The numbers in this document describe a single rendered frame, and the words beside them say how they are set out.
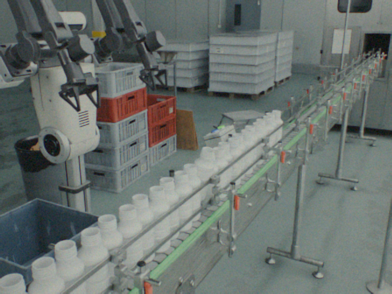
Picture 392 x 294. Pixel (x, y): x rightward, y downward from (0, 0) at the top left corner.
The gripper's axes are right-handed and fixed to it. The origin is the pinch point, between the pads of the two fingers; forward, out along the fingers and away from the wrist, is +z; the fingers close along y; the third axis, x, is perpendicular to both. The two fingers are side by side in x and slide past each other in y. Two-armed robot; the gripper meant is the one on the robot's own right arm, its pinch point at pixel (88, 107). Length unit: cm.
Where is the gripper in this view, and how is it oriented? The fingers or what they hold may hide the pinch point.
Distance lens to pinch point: 139.5
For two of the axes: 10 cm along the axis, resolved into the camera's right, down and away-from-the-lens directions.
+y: 4.3, -2.0, 8.8
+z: 3.7, 9.3, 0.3
